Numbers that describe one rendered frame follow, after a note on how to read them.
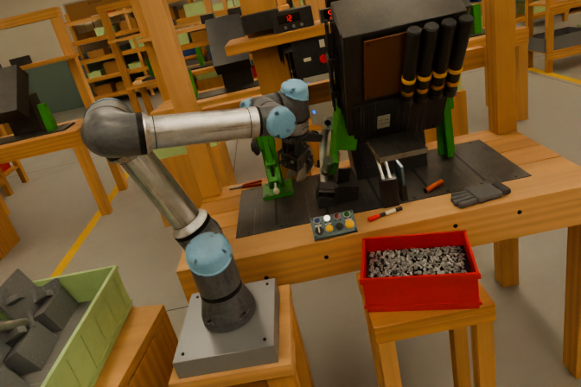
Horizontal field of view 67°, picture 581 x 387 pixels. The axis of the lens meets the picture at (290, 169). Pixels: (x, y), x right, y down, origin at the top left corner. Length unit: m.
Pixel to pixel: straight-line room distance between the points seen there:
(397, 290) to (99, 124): 0.87
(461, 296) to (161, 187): 0.85
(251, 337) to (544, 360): 1.49
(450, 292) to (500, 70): 1.15
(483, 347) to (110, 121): 1.17
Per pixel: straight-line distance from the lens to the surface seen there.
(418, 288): 1.29
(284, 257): 1.52
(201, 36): 8.56
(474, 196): 1.62
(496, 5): 2.09
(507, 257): 2.58
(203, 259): 1.13
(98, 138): 1.03
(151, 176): 1.17
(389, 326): 1.30
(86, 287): 1.72
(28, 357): 1.55
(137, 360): 1.52
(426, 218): 1.54
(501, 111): 2.20
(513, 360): 2.32
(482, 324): 1.40
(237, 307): 1.21
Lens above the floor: 1.70
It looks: 22 degrees down
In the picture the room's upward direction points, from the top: 13 degrees counter-clockwise
